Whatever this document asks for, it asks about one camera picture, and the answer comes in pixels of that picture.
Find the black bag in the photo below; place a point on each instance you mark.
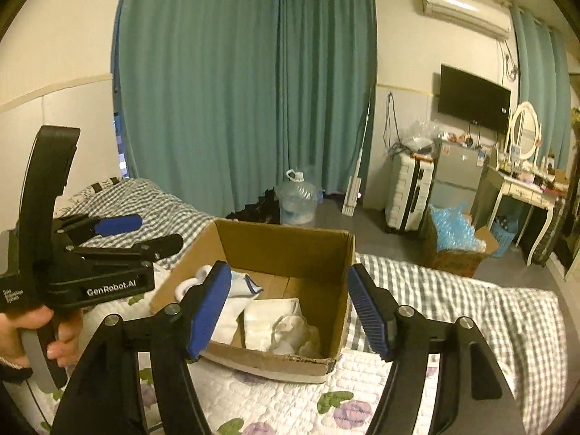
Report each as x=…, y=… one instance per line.
x=258, y=210

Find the grey gingham blanket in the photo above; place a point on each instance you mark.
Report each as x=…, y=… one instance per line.
x=453, y=308

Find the patterned pillow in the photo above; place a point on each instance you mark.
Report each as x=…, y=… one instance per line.
x=97, y=190

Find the wide teal curtain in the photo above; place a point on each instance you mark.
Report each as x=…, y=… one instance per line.
x=204, y=77

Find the grey small fridge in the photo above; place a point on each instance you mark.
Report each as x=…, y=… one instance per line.
x=457, y=167

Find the white dressing table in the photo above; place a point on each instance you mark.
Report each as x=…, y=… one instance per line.
x=525, y=192

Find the white sock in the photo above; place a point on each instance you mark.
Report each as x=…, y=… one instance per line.
x=190, y=283

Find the person's left hand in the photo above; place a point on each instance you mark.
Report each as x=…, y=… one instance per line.
x=68, y=335

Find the white mop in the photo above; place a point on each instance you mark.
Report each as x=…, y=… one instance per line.
x=351, y=195

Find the floral quilted mat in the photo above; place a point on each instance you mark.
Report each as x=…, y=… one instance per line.
x=281, y=398

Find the white oval vanity mirror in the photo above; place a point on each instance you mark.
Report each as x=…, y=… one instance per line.
x=525, y=129

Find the blue plastic bag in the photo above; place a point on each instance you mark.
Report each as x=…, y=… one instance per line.
x=453, y=231

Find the person's left forearm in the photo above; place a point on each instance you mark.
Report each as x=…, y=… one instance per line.
x=13, y=371

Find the narrow teal curtain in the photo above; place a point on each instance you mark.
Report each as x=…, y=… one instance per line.
x=539, y=63

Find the brown cardboard box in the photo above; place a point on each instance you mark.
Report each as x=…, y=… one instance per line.
x=281, y=249

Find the row of cosmetic bottles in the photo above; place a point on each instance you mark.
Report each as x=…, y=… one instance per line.
x=534, y=172

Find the blue basket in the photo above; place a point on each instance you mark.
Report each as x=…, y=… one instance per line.
x=505, y=233

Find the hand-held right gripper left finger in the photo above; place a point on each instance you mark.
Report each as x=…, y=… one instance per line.
x=210, y=312

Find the clear plastic bags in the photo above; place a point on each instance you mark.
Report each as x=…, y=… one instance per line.
x=421, y=133

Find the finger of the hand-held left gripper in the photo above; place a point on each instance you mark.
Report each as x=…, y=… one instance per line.
x=120, y=224
x=154, y=247

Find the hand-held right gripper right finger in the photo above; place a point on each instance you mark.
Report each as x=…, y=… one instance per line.
x=369, y=312

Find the white suitcase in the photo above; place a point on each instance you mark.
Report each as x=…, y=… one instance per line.
x=408, y=195

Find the clear water jug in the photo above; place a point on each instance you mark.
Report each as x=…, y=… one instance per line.
x=297, y=199

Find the dark hanging clothes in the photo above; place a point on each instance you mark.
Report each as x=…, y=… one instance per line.
x=559, y=217

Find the white towel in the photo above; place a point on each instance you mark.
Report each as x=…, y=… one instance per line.
x=267, y=317

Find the black wall television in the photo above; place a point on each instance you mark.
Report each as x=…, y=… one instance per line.
x=473, y=99

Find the white air conditioner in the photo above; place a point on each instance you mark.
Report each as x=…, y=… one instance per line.
x=462, y=9

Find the white cloth with blue trim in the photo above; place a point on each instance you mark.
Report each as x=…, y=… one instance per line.
x=247, y=283

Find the white plastic wrap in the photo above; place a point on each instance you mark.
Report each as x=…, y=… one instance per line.
x=294, y=335

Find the small cardboard box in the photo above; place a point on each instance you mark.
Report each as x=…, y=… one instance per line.
x=453, y=263

